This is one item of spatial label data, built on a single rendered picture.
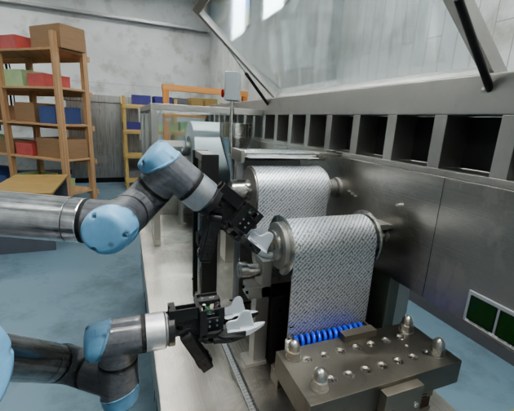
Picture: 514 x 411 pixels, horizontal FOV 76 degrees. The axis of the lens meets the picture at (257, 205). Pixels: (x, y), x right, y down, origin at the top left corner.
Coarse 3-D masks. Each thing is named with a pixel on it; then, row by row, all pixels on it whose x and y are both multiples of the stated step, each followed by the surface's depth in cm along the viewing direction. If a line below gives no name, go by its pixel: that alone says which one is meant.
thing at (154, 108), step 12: (144, 108) 195; (156, 108) 152; (168, 108) 154; (180, 108) 156; (192, 108) 158; (204, 108) 160; (216, 108) 162; (228, 108) 164; (240, 108) 166; (144, 120) 205; (156, 120) 153; (144, 132) 208; (156, 132) 155; (156, 216) 164; (156, 228) 166; (156, 240) 167
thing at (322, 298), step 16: (304, 272) 78; (320, 272) 80; (336, 272) 82; (352, 272) 84; (368, 272) 86; (304, 288) 79; (320, 288) 81; (336, 288) 83; (352, 288) 85; (368, 288) 87; (304, 304) 81; (320, 304) 82; (336, 304) 84; (352, 304) 86; (288, 320) 80; (304, 320) 82; (320, 320) 84; (336, 320) 86; (352, 320) 88
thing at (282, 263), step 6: (276, 222) 80; (270, 228) 83; (276, 228) 80; (282, 228) 77; (282, 234) 77; (282, 240) 77; (288, 240) 76; (288, 246) 76; (282, 252) 77; (288, 252) 76; (282, 258) 77; (288, 258) 76; (276, 264) 81; (282, 264) 78
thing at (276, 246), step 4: (272, 232) 80; (276, 232) 79; (276, 236) 78; (280, 236) 78; (276, 240) 78; (280, 240) 77; (272, 244) 80; (276, 244) 78; (280, 244) 77; (268, 248) 82; (272, 248) 80; (276, 248) 78; (280, 248) 77; (276, 252) 78; (280, 252) 77; (276, 256) 78; (280, 256) 78; (276, 260) 79
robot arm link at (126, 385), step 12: (84, 372) 66; (96, 372) 66; (108, 372) 63; (120, 372) 64; (132, 372) 66; (84, 384) 66; (96, 384) 65; (108, 384) 64; (120, 384) 64; (132, 384) 66; (108, 396) 65; (120, 396) 65; (132, 396) 67; (108, 408) 66; (120, 408) 66
